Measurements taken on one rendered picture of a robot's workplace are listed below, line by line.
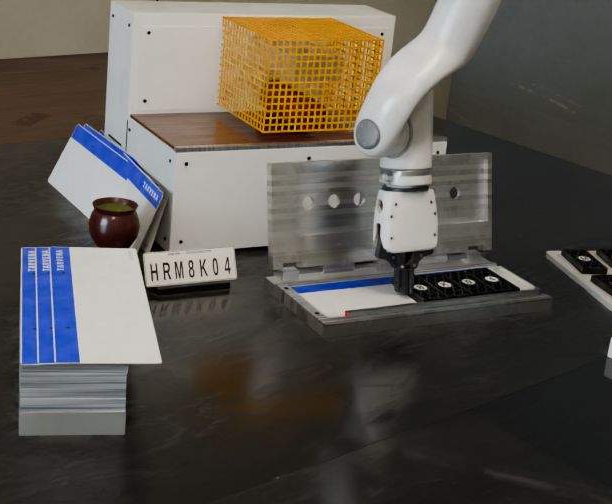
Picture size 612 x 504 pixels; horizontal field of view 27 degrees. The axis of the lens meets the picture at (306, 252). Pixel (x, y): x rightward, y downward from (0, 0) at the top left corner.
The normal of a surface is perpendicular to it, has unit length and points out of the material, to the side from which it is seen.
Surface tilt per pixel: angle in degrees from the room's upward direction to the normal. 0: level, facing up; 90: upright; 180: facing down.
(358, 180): 76
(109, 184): 63
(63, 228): 0
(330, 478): 0
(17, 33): 90
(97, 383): 90
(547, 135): 90
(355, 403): 0
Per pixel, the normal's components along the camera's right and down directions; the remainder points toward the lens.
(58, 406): 0.21, 0.36
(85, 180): -0.72, -0.35
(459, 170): 0.47, 0.11
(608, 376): 0.10, -0.94
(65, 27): 0.67, 0.32
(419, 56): -0.12, -0.51
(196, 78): 0.47, 0.35
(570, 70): -0.74, 0.16
